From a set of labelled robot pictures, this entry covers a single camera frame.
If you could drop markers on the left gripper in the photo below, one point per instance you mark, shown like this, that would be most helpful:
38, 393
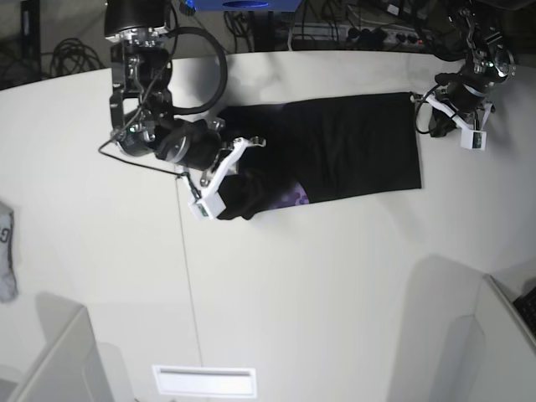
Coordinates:
487, 65

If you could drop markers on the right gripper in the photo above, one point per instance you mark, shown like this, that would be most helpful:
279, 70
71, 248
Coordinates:
189, 144

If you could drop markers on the black T-shirt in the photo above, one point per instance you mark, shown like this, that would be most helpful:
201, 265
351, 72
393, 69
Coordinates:
320, 150

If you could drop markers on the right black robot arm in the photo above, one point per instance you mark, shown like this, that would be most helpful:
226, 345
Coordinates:
141, 66

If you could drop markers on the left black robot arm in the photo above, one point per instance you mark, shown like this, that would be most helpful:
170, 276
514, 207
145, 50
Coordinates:
474, 22

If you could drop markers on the blue box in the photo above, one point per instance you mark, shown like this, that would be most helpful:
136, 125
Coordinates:
244, 5

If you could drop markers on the white power strip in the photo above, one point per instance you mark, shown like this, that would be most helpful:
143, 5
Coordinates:
387, 34

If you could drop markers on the black keyboard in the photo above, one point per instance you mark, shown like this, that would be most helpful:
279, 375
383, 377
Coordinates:
527, 309

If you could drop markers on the grey cloth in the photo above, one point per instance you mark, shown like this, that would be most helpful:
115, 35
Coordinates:
9, 287

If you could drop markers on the white slotted plate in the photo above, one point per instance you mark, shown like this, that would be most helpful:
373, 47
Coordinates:
232, 383

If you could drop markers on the left grey partition panel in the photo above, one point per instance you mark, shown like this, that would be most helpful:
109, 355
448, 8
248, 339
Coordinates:
69, 368

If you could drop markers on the grey partition panel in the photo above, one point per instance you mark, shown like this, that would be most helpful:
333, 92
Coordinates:
69, 368
488, 355

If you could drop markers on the right grey partition panel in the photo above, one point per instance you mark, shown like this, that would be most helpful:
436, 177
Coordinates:
488, 355

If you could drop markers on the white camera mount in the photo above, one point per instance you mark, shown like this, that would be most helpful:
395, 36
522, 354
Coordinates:
205, 202
470, 124

